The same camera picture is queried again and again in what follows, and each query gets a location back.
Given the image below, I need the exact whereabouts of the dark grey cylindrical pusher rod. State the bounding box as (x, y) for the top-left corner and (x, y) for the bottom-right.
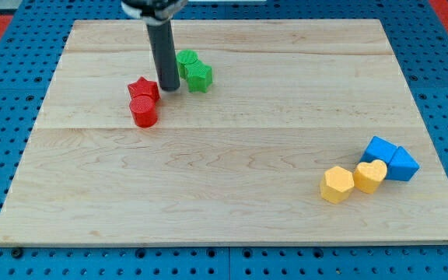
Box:
(147, 21), (180, 92)

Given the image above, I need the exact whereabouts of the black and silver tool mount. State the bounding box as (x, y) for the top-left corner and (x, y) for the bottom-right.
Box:
(121, 0), (188, 26)

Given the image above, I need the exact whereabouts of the red star block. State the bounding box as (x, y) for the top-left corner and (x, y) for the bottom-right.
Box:
(127, 77), (160, 103)

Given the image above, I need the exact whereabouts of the green star block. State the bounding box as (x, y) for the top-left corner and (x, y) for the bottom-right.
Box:
(184, 60), (213, 93)

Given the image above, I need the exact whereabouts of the green cylinder block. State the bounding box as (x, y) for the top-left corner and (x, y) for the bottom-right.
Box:
(176, 49), (198, 79)

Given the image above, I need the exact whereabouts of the red cylinder block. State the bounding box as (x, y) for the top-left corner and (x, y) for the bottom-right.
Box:
(129, 96), (158, 128)

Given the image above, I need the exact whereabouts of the light wooden board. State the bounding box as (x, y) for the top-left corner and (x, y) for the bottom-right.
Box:
(0, 19), (448, 247)

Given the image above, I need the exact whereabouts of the yellow hexagon block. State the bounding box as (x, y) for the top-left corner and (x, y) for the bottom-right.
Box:
(320, 166), (355, 204)

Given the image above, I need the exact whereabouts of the blue cube block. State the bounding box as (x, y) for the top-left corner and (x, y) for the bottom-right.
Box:
(359, 135), (397, 164)

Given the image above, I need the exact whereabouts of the yellow heart block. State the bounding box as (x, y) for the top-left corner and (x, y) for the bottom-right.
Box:
(353, 159), (387, 194)

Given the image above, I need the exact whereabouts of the blue triangle block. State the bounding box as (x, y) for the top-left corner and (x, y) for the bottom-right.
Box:
(385, 146), (420, 181)

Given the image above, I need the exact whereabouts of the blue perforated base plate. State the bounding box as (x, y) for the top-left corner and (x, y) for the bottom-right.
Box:
(0, 0), (448, 279)

